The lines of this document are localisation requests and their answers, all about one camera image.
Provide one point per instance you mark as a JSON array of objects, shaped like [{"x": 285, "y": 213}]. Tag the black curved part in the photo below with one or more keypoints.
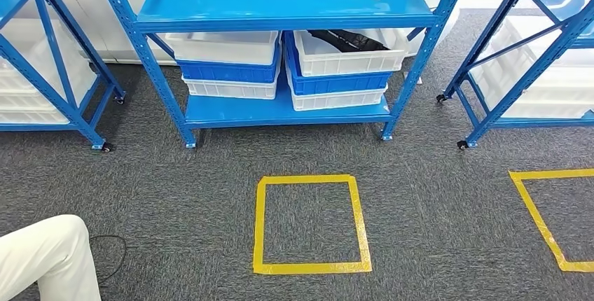
[{"x": 348, "y": 40}]

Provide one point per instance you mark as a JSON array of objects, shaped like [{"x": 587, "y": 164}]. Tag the person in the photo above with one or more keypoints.
[{"x": 46, "y": 252}]

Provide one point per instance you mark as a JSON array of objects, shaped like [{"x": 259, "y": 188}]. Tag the white car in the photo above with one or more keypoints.
[{"x": 93, "y": 11}]

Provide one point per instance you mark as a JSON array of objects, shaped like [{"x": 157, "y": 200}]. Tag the yellow floor tape square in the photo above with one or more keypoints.
[
  {"x": 260, "y": 224},
  {"x": 533, "y": 211}
]

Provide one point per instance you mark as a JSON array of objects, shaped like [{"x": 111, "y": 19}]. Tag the blue plastic crate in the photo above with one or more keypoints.
[
  {"x": 339, "y": 84},
  {"x": 227, "y": 72}
]

